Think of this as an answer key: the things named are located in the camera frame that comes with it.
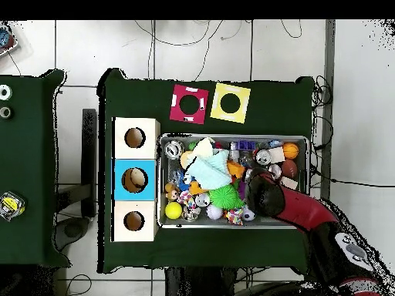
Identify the yellow card with round hole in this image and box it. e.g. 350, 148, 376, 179
210, 82, 252, 125

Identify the red card with round hole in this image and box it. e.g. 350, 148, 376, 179
168, 83, 210, 125

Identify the wooden box with three holes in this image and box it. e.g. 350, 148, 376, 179
111, 116, 161, 243

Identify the mint green cloth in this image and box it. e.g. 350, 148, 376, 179
184, 150, 232, 190

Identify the cream white cloth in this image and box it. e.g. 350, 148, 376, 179
191, 137, 214, 161

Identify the silver drink can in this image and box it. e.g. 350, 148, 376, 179
163, 140, 184, 160

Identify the orange toy building brick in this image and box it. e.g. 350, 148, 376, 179
226, 160, 246, 180

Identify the green fuzzy ball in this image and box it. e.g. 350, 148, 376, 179
208, 184, 246, 211

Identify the plain yellow ball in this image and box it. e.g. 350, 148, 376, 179
164, 201, 184, 220

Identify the small soccer ball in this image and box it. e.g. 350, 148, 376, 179
241, 207, 257, 222

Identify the brown ball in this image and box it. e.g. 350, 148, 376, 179
280, 159, 299, 179

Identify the plain wooden block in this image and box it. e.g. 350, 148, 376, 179
279, 177, 299, 190

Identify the orange basketball toy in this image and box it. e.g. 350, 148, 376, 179
282, 141, 300, 160

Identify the yellow tape measure in package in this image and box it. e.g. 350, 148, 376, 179
0, 190, 27, 222

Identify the clear container with blue toy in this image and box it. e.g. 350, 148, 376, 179
0, 25, 19, 58

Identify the silver wire mesh bin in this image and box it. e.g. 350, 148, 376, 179
157, 133, 310, 230

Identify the black cable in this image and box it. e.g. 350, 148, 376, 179
309, 164, 395, 188
133, 19, 225, 47

